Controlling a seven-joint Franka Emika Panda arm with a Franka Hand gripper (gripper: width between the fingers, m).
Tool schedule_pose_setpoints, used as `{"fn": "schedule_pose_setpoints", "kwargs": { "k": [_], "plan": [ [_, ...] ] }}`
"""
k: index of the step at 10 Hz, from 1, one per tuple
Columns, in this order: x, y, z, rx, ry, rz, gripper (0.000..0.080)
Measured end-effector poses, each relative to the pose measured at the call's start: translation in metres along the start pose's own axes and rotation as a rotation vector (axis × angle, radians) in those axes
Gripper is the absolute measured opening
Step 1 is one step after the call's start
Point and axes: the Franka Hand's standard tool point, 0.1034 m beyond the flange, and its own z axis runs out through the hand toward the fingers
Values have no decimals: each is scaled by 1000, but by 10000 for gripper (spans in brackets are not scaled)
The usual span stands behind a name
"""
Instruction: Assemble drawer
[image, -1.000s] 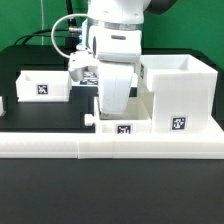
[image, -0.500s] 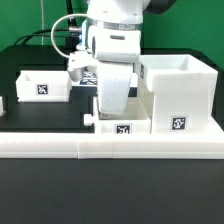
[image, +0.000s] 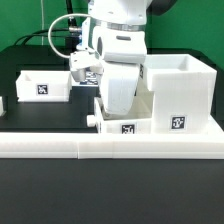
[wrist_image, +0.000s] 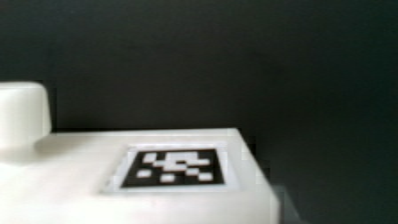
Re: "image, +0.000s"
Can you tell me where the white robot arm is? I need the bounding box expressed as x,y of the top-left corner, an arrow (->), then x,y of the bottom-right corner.
89,0 -> 177,115

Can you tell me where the black cable on table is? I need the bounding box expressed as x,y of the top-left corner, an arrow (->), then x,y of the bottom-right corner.
13,28 -> 72,46

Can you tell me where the black upright cable connector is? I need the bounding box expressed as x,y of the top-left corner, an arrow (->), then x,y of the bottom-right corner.
65,0 -> 83,34

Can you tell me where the white front drawer tray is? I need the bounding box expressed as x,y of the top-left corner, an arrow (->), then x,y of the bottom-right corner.
86,86 -> 154,134

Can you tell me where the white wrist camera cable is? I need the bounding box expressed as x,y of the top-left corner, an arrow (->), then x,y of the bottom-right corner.
47,13 -> 92,60

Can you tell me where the white L-shaped fence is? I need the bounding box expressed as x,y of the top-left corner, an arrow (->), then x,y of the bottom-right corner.
0,115 -> 224,160

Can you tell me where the white drawer tray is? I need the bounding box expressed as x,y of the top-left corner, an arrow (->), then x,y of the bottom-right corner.
86,86 -> 154,134
16,70 -> 72,102

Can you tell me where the white fiducial marker sheet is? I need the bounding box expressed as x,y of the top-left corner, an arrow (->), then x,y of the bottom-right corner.
72,70 -> 98,86

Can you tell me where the white rear drawer tray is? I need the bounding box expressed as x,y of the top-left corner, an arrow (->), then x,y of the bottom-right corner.
16,70 -> 72,102

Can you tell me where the white drawer cabinet box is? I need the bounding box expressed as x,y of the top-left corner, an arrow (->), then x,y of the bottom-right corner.
137,54 -> 217,134

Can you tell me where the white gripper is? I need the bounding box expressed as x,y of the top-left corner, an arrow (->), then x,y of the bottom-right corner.
99,62 -> 140,115

